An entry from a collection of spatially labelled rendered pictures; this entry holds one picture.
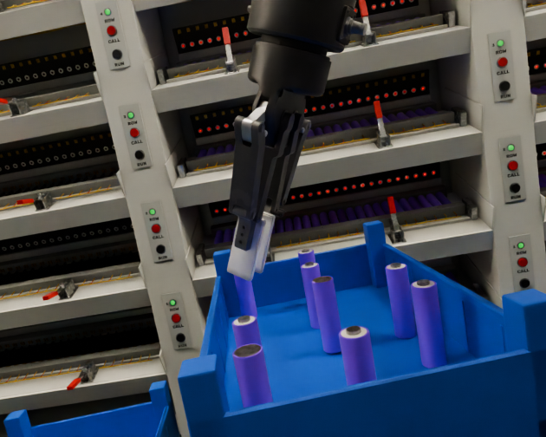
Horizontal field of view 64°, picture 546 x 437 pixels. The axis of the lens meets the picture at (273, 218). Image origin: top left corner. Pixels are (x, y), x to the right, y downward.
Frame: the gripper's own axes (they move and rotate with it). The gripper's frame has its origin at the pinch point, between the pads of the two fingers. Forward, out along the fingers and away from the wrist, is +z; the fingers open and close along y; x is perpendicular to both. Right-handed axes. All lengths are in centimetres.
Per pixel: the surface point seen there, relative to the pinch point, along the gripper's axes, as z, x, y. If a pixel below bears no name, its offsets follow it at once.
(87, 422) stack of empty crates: 29.1, 14.3, -6.3
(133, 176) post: 7.6, 39.3, 25.6
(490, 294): 16, -31, 56
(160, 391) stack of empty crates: 22.3, 6.7, -2.5
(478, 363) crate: -6.2, -21.6, -17.0
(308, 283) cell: 0.4, -8.0, -2.7
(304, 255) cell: 0.2, -5.3, 2.8
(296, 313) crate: 6.3, -6.6, 1.1
